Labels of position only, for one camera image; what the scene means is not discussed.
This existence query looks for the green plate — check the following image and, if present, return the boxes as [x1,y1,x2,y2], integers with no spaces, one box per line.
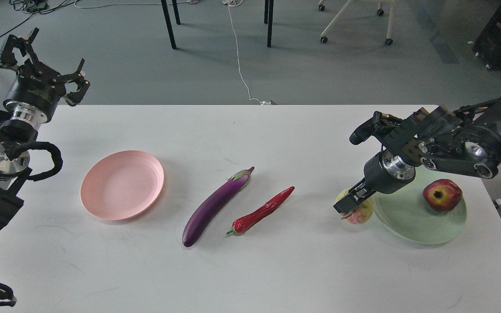
[372,167,467,244]

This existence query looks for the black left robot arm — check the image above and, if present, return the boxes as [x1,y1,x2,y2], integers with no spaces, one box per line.
[0,28,90,230]

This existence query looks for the white rolling chair base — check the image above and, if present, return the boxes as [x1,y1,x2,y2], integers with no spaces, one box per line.
[318,0,395,46]

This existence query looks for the red chili pepper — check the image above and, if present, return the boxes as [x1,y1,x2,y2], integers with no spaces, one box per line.
[226,186,295,236]

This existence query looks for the red pomegranate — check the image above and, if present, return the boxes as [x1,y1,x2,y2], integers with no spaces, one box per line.
[423,179,463,212]

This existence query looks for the yellow pink custard apple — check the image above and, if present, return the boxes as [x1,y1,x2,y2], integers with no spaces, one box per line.
[340,197,376,225]

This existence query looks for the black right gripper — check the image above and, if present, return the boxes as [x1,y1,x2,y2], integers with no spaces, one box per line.
[333,151,416,214]

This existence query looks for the white cable on floor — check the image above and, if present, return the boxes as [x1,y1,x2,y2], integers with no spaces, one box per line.
[222,0,272,106]

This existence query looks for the purple eggplant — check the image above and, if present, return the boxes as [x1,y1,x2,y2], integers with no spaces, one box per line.
[181,166,255,247]

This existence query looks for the black table legs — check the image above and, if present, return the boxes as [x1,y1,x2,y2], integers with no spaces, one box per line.
[154,0,262,52]

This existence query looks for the pink plate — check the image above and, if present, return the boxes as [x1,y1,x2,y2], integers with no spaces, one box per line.
[80,150,165,221]

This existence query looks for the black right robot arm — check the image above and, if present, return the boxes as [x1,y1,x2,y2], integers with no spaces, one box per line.
[334,97,501,216]

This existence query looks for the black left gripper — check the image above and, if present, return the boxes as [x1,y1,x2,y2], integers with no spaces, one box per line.
[0,28,90,123]

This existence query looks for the black cables on floor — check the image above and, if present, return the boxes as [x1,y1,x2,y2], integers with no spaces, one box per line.
[0,0,77,52]

